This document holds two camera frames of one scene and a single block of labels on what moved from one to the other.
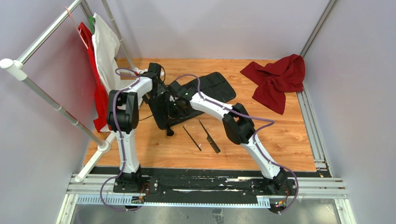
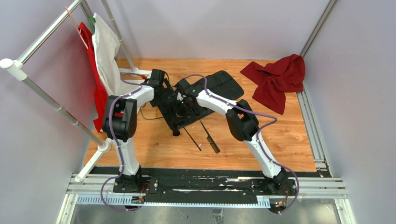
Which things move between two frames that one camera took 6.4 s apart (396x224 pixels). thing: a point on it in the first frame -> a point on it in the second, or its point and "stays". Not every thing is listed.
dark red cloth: x=275 y=79 stays
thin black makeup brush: x=194 y=142 stays
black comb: x=217 y=150 stays
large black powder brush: x=169 y=131 -> x=176 y=132
